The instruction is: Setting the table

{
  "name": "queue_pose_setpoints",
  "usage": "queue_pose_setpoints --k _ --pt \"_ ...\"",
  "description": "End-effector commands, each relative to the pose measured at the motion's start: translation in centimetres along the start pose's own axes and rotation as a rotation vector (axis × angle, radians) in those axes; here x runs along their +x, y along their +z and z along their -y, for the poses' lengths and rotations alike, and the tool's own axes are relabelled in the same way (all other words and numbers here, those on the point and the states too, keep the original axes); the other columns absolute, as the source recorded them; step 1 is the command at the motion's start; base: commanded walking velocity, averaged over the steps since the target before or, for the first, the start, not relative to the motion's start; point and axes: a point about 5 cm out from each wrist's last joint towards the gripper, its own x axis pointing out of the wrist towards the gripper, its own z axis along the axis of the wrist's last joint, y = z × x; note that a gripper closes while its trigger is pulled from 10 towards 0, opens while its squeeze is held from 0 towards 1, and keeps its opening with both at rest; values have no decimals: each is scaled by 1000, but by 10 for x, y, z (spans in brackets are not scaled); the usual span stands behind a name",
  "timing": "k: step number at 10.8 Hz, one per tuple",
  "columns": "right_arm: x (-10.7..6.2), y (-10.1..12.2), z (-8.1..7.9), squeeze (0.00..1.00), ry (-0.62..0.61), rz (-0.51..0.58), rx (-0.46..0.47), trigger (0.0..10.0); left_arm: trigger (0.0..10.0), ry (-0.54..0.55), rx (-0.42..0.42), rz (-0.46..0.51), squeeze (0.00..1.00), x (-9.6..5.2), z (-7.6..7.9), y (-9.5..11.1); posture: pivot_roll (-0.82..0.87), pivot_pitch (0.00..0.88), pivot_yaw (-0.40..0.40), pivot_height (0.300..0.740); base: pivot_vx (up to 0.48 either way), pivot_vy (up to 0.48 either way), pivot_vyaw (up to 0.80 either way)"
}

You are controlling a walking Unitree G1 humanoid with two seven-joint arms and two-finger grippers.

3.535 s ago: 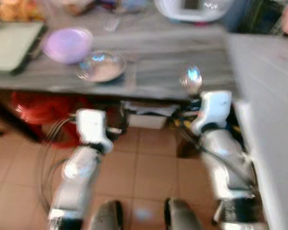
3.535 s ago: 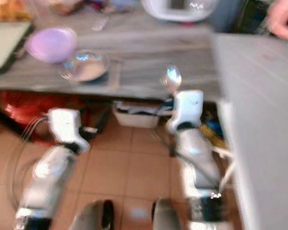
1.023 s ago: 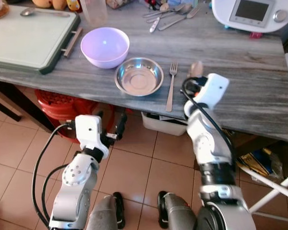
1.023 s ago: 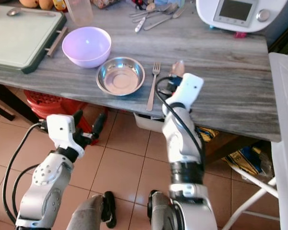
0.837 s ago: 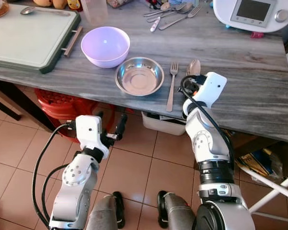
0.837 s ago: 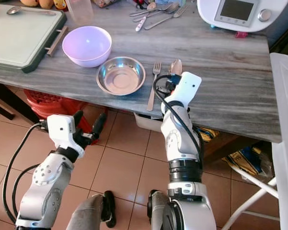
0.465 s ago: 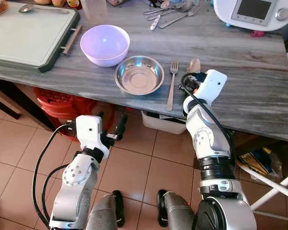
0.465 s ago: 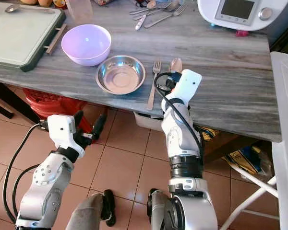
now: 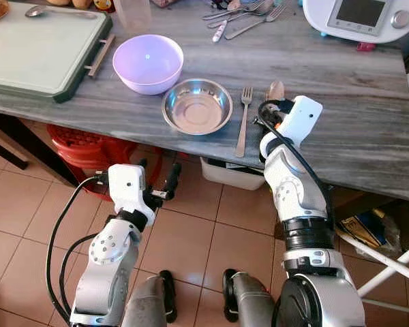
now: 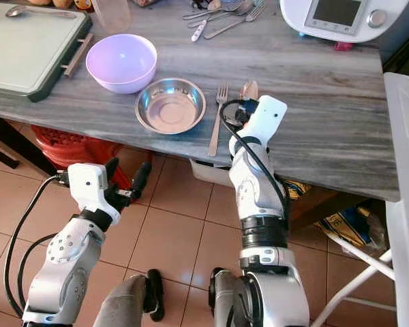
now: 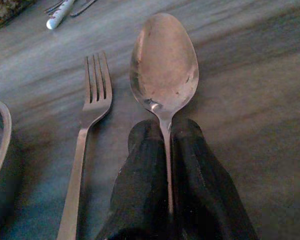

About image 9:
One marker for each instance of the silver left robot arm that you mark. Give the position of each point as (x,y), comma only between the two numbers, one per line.
(109,252)

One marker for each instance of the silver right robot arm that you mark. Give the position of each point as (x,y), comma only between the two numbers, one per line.
(293,187)

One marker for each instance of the plain metal fork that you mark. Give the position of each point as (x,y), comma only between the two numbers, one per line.
(245,109)

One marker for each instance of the white plastic box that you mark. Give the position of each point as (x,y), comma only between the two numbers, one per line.
(228,176)

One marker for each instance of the red plastic basket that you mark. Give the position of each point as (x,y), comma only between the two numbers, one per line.
(88,146)

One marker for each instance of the stainless steel bowl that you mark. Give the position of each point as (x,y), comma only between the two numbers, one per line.
(198,109)

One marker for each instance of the silver cutlery piece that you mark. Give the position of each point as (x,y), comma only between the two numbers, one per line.
(225,13)
(240,19)

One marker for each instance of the white kitchen appliance with screen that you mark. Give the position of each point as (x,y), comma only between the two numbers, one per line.
(320,17)

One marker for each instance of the black robot left foot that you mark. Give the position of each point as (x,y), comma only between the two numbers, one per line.
(168,296)

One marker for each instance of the black robot foot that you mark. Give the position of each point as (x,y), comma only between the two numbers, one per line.
(168,296)
(230,294)

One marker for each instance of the lilac plastic bowl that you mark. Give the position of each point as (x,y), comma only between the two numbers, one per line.
(148,65)

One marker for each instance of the small pink object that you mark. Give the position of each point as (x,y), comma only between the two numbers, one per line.
(365,46)

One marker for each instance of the grey robot left leg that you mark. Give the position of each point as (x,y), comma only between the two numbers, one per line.
(146,303)

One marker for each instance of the grey robot leg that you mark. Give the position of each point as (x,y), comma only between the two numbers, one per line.
(252,300)
(146,303)

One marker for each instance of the black robot right foot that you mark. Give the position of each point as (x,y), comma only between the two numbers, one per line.
(230,294)

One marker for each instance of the dark wooden table leg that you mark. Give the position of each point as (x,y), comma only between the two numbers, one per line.
(13,139)

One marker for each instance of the grey robot right leg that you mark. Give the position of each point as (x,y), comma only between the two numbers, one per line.
(252,300)

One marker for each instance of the blue yellow plastic bag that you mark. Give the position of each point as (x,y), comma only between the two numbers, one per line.
(368,228)

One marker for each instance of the clear plastic cup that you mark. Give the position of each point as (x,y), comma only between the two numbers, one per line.
(133,13)

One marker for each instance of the green rimmed serving tray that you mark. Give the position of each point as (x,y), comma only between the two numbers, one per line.
(34,48)

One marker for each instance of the brown bread roll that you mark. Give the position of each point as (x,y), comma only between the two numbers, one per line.
(58,3)

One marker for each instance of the long silver spoon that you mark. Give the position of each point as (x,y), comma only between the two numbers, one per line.
(35,11)

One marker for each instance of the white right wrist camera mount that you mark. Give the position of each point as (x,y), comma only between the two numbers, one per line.
(301,117)

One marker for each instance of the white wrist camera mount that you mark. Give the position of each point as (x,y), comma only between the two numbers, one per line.
(301,117)
(126,185)

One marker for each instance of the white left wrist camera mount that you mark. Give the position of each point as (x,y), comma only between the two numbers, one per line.
(126,185)

